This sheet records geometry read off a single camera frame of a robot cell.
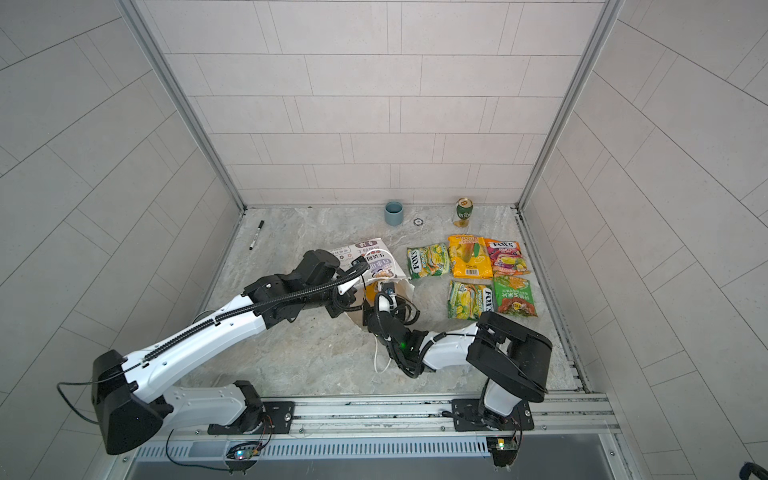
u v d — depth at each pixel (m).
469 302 0.89
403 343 0.64
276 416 0.72
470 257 0.98
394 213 1.08
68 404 0.41
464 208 1.04
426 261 0.96
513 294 0.89
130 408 0.36
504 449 0.68
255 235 1.08
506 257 0.99
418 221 1.12
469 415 0.72
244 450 0.64
